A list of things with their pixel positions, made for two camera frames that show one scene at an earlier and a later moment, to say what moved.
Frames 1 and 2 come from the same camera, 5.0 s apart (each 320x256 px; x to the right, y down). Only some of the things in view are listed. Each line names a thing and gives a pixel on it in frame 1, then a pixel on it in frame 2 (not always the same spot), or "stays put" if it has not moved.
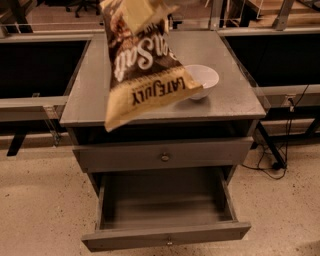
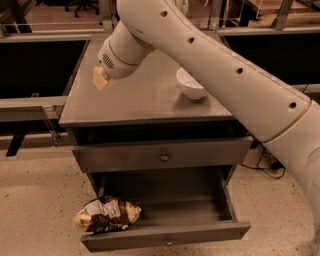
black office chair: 83,4 stays put
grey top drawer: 166,155 stays put
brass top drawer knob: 165,157 stays put
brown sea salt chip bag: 146,79 to 106,214
